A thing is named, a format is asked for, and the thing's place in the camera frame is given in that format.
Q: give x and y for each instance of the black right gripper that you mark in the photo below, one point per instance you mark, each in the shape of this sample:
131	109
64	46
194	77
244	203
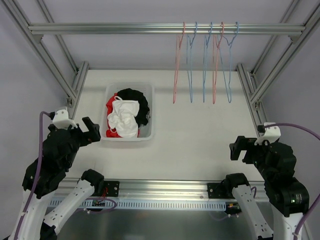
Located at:
245	149

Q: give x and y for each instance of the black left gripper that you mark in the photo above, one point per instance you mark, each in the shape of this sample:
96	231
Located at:
85	135

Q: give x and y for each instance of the white tank top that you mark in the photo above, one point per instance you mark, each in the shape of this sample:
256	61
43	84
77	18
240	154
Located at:
123	120

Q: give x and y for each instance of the red tank top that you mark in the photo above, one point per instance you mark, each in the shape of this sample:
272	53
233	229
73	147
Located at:
110	105

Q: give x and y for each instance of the blue wire hanger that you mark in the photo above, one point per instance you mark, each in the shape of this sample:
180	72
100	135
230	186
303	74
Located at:
205	60
227	80
189	58

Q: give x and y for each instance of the black tank top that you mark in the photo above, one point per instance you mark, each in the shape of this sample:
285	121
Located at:
135	95

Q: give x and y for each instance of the pink wire hanger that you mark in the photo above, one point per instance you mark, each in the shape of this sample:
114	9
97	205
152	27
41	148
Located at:
216	47
179	40

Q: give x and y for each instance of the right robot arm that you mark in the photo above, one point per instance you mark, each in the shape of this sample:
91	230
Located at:
289	200

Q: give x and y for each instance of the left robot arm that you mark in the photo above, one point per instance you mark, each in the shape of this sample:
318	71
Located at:
36	222

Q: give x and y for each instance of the white plastic basket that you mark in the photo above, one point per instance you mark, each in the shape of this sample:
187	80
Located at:
146	131

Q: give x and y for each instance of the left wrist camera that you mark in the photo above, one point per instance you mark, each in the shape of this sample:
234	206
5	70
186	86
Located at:
61	119

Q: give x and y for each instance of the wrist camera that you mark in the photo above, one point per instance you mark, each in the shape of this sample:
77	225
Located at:
61	119
269	133

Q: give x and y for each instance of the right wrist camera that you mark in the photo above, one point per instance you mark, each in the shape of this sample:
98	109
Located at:
269	133

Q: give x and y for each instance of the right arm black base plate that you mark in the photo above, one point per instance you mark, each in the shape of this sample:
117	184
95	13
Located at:
218	191

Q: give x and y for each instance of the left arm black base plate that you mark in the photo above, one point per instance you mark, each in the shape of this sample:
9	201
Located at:
110	188

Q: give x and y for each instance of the white slotted cable duct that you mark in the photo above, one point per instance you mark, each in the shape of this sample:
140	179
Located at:
135	204

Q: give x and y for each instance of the aluminium frame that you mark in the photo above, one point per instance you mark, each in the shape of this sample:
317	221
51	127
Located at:
92	44

